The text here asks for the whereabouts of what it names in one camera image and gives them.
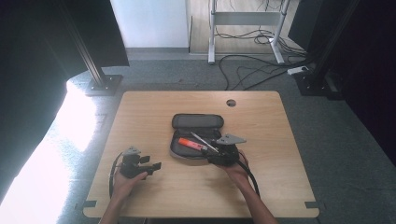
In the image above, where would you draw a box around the black metal stand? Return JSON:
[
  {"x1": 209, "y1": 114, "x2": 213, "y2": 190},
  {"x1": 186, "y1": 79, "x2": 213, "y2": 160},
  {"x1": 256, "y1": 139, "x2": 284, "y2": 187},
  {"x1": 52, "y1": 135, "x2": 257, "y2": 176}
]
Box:
[
  {"x1": 57, "y1": 0, "x2": 123, "y2": 97},
  {"x1": 293, "y1": 0, "x2": 362, "y2": 97}
]

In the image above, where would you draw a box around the grey table edge clip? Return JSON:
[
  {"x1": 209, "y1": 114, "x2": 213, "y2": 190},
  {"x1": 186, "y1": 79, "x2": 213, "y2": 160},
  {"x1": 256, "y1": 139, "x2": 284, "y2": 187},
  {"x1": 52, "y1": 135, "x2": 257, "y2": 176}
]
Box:
[
  {"x1": 74, "y1": 200, "x2": 98, "y2": 210},
  {"x1": 304, "y1": 201, "x2": 325, "y2": 210}
]

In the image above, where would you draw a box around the person's left hand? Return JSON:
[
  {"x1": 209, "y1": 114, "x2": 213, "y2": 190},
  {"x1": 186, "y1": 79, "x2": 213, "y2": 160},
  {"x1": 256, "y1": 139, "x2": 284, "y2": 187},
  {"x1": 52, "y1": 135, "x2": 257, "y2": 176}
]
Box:
[{"x1": 111, "y1": 171, "x2": 149, "y2": 203}]

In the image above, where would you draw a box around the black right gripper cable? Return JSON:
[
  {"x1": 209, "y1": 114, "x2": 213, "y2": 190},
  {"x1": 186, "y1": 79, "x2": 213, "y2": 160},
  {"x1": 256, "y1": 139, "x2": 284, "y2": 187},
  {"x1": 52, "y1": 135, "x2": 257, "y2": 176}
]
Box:
[{"x1": 236, "y1": 151, "x2": 262, "y2": 198}]

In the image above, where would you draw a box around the orange highlighter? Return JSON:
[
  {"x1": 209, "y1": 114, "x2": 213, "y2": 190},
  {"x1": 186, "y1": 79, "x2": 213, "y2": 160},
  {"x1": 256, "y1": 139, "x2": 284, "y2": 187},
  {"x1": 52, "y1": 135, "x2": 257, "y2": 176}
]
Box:
[{"x1": 177, "y1": 137, "x2": 208, "y2": 153}]

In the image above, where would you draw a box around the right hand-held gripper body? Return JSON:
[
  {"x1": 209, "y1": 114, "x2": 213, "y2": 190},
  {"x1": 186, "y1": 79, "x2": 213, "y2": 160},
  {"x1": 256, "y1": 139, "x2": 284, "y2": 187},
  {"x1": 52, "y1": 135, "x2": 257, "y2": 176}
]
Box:
[{"x1": 206, "y1": 133, "x2": 248, "y2": 167}]

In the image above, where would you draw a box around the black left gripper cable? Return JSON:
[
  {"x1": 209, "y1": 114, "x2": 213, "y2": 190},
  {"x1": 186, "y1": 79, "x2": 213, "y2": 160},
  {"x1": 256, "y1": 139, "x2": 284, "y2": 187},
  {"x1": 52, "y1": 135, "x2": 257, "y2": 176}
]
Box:
[{"x1": 108, "y1": 151, "x2": 125, "y2": 200}]

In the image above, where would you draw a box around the black curtain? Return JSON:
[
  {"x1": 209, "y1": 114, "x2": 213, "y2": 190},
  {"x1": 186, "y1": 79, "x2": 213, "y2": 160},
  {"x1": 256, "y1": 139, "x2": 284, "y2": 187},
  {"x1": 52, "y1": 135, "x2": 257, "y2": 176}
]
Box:
[
  {"x1": 288, "y1": 0, "x2": 396, "y2": 166},
  {"x1": 0, "y1": 0, "x2": 131, "y2": 203}
]

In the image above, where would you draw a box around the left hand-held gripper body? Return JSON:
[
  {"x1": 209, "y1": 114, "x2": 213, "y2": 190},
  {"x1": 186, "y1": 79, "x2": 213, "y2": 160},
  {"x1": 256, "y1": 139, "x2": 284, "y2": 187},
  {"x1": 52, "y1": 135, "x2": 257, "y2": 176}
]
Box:
[{"x1": 120, "y1": 147, "x2": 151, "y2": 180}]

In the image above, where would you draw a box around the person's right hand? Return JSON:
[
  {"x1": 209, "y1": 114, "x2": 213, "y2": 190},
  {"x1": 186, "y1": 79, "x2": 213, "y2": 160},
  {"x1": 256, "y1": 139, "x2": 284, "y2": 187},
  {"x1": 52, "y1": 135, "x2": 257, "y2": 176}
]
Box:
[{"x1": 218, "y1": 150, "x2": 250, "y2": 185}]

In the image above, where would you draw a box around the silver pen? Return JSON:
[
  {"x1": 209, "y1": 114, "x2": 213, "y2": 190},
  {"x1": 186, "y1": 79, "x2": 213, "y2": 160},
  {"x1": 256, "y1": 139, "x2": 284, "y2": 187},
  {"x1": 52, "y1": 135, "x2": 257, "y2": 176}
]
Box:
[{"x1": 190, "y1": 132, "x2": 219, "y2": 154}]

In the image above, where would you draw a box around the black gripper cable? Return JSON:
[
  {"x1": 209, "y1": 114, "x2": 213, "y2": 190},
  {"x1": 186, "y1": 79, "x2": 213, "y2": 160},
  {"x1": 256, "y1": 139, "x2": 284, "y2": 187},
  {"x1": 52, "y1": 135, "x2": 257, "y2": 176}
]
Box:
[
  {"x1": 236, "y1": 151, "x2": 262, "y2": 198},
  {"x1": 108, "y1": 151, "x2": 125, "y2": 200}
]

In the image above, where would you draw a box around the white desk frame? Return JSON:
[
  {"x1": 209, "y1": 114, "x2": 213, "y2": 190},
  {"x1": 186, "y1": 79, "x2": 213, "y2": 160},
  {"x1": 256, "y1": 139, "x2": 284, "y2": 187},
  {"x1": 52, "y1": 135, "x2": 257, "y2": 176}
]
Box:
[{"x1": 207, "y1": 0, "x2": 292, "y2": 65}]

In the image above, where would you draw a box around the black floor cable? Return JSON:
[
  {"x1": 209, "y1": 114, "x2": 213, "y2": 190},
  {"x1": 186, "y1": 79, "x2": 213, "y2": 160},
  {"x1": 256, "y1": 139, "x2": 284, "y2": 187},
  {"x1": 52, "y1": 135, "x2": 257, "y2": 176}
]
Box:
[{"x1": 218, "y1": 54, "x2": 314, "y2": 91}]

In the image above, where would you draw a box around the grey fabric pencil case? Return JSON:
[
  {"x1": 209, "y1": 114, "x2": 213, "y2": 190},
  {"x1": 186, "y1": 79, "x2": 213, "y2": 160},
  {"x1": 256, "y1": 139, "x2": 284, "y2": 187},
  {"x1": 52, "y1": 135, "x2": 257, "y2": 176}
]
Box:
[{"x1": 169, "y1": 113, "x2": 225, "y2": 161}]

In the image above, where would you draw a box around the tangle of black cables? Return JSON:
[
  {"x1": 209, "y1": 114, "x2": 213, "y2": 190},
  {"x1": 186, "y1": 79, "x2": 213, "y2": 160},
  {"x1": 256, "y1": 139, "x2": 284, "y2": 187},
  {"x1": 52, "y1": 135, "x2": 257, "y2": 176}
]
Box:
[{"x1": 214, "y1": 26, "x2": 307, "y2": 58}]

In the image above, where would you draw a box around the white power strip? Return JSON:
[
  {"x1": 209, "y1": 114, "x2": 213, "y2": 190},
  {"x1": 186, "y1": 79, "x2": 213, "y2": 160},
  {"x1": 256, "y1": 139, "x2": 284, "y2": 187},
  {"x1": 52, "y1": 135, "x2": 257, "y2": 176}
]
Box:
[{"x1": 286, "y1": 65, "x2": 310, "y2": 77}]

